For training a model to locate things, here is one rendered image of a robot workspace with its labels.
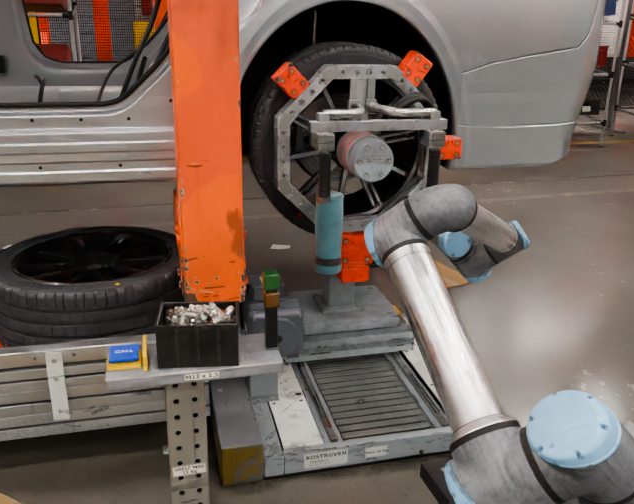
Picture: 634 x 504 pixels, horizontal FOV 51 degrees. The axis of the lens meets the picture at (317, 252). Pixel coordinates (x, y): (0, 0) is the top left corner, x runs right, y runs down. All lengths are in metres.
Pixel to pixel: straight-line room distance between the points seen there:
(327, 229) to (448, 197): 0.60
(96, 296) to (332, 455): 0.83
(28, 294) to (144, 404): 0.46
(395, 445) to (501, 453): 0.77
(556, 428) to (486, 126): 1.43
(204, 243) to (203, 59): 0.46
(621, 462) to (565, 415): 0.12
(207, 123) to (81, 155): 0.65
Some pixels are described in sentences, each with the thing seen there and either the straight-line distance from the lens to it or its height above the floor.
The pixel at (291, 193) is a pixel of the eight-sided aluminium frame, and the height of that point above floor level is 0.71.
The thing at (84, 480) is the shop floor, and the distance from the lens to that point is 2.11.
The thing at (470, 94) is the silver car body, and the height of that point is 1.01.
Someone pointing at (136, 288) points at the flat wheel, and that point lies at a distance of 2.03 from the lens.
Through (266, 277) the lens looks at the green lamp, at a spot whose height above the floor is 0.66.
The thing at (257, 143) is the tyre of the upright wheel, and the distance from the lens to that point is 2.17.
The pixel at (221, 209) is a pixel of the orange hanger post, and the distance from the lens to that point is 1.73.
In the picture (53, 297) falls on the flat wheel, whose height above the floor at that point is 0.49.
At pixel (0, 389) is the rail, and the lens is 2.04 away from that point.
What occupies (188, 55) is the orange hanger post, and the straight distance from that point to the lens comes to 1.66.
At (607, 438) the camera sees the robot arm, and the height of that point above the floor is 0.59.
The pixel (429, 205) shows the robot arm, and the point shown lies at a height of 0.86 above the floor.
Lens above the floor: 1.27
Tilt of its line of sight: 20 degrees down
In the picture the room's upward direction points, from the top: 1 degrees clockwise
